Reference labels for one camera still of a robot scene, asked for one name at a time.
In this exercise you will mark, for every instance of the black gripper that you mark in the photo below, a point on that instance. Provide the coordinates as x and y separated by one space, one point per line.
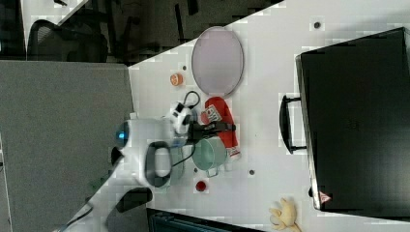
197 132

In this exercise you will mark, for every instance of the red ketchup bottle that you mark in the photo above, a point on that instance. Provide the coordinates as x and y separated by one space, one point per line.
217 112

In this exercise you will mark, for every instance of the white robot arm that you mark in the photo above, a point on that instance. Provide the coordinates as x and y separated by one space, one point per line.
145 162

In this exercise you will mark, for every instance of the green oval strainer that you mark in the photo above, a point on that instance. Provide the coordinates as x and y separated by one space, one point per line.
175 161

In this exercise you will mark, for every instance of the orange slice toy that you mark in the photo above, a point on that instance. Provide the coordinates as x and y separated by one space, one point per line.
176 79

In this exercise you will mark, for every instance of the red tomato toy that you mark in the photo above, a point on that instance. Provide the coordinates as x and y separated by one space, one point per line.
200 186

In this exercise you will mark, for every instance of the lavender round plate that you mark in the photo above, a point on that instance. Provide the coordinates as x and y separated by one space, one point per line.
217 62

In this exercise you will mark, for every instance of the peeled banana toy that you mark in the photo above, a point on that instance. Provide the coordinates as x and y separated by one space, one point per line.
285 217

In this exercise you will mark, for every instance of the silver toaster oven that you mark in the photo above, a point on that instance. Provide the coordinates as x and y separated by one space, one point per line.
355 100

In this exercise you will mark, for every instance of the black office chair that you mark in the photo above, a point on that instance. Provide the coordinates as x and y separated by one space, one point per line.
50 42

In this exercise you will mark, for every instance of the green cup with handle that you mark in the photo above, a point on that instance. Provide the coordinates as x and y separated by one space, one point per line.
209 154

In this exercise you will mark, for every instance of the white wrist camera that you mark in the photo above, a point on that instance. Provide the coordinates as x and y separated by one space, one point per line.
180 116

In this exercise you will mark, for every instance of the blue metal frame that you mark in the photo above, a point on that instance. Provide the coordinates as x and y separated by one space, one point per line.
162 221

